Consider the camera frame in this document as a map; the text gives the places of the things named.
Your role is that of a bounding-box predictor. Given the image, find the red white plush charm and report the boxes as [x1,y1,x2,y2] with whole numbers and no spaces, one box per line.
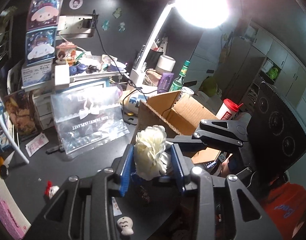
[45,180,59,199]

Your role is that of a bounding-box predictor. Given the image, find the black charger cable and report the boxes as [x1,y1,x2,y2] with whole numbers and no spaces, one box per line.
[91,9,150,126]

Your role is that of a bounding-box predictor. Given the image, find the blue character storage box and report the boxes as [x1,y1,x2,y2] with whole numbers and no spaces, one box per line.
[25,27,57,66]

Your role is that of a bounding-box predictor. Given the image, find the white fabric flower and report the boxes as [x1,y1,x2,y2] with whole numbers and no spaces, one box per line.
[133,125,172,181]

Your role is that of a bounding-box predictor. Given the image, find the white desk lamp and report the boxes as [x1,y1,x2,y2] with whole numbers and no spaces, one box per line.
[126,0,231,91]

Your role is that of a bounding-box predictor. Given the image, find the purple card box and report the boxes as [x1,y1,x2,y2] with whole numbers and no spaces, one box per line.
[157,72,174,93]

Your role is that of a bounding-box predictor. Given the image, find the clear plastic zip bag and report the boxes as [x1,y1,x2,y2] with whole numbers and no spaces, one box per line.
[51,86,129,159]

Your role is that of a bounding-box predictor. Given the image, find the pink character storage box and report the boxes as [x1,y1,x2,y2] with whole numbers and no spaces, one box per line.
[26,0,63,31]

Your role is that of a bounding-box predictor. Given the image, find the green glass bottle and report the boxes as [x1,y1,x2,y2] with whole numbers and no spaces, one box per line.
[169,61,190,92]

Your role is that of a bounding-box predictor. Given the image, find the black marker pen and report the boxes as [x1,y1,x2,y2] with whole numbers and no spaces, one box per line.
[46,146,64,154]

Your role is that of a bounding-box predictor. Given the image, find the anime art card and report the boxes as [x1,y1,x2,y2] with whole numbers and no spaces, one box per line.
[4,90,37,135]

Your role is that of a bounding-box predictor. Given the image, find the small white ghost charm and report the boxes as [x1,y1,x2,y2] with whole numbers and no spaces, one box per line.
[117,216,134,236]

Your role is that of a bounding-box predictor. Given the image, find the white wire rack shelf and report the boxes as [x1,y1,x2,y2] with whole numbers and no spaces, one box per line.
[0,6,30,164]

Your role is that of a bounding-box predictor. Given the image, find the white cylinder container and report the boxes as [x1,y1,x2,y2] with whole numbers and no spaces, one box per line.
[155,55,176,74]

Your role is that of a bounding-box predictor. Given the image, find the red lidded white cup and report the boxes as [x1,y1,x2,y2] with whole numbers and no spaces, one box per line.
[216,99,243,120]

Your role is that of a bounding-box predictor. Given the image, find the white drawer organizer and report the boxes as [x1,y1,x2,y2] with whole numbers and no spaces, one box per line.
[32,93,54,130]

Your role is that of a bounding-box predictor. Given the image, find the small anime figurine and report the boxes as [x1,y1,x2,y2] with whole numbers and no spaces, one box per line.
[56,41,77,66]

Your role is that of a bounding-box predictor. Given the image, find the brown cardboard box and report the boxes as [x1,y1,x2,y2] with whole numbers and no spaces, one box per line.
[135,90,223,165]

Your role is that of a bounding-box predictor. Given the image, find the white wall socket panel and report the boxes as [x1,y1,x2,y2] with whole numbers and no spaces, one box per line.
[56,14,95,40]

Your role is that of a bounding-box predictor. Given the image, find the white pink sachet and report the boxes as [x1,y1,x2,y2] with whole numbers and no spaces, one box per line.
[25,133,49,157]

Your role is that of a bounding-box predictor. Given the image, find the pink PinkDolo box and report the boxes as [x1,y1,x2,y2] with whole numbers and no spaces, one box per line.
[0,200,25,239]

